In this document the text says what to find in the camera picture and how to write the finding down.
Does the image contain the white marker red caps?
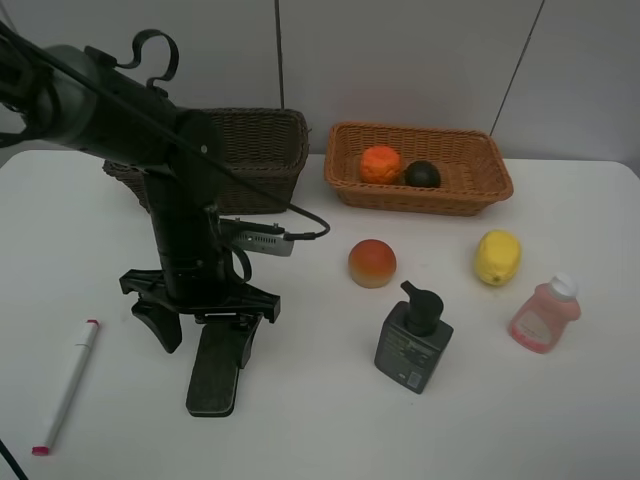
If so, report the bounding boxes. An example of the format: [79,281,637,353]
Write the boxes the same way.
[31,319,100,456]

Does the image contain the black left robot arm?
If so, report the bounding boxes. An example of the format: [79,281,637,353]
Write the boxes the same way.
[1,28,280,367]

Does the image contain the dark green mangosteen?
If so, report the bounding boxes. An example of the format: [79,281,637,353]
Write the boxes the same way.
[404,160,441,188]

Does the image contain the orange mandarin fruit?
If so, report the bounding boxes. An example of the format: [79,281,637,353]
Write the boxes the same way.
[359,146,403,185]

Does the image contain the dark brown wicker basket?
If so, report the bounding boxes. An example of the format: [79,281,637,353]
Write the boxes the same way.
[102,108,309,216]

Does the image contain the red yellow peach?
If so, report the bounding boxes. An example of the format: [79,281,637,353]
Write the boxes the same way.
[348,239,397,289]

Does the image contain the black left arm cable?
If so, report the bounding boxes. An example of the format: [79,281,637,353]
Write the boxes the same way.
[0,19,332,243]

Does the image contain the dark grey pump bottle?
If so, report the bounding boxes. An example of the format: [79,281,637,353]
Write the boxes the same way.
[374,281,454,394]

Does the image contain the pink bottle white cap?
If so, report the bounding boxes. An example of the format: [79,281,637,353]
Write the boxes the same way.
[508,273,581,354]

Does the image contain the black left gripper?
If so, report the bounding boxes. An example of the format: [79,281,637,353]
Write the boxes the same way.
[119,270,281,369]

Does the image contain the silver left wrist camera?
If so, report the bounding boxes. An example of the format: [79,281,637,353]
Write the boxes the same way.
[220,218,294,257]

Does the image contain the grey felt board eraser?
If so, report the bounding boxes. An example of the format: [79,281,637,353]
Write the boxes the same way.
[186,323,241,418]

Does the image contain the orange wicker basket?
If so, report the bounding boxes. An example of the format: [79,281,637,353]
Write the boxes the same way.
[324,122,513,216]

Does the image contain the yellow lemon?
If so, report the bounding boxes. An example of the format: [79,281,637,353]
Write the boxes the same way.
[473,230,522,287]

